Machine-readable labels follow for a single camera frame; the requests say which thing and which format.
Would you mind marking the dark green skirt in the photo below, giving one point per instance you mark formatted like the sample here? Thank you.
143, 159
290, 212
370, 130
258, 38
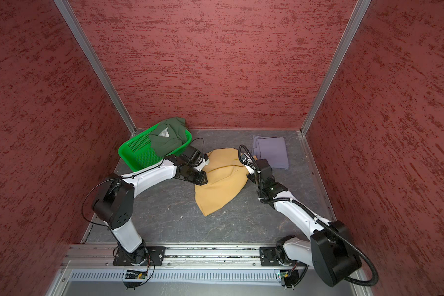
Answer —
169, 135

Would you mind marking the left aluminium corner post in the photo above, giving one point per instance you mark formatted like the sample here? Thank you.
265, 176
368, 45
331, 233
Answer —
84, 43

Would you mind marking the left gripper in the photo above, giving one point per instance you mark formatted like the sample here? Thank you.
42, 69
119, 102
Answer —
199, 180

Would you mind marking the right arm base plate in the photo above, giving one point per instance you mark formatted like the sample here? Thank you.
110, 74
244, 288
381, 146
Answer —
269, 256

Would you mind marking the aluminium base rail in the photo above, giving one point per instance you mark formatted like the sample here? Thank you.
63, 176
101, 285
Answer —
177, 256

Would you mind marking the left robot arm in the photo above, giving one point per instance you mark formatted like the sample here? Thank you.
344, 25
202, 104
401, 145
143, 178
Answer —
117, 196

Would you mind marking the aluminium corner post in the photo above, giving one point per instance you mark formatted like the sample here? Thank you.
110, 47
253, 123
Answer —
348, 35
84, 43

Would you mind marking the right aluminium corner post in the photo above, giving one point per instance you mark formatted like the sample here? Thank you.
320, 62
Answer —
348, 35

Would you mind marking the green plastic basket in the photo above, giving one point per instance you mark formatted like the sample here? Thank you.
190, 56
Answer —
138, 154

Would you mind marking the lavender skirt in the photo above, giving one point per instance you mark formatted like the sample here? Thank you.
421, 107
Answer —
272, 149

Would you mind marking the yellow skirt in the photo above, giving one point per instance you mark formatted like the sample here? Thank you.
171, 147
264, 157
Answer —
226, 178

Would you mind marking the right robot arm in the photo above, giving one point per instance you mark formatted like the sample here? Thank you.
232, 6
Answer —
331, 257

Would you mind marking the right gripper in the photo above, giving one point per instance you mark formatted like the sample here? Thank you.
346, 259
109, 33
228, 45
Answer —
251, 177

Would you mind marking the white slotted cable duct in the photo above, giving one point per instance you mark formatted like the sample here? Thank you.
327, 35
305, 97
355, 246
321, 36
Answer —
256, 277

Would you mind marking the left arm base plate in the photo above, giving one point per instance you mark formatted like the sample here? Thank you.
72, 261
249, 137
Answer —
157, 255

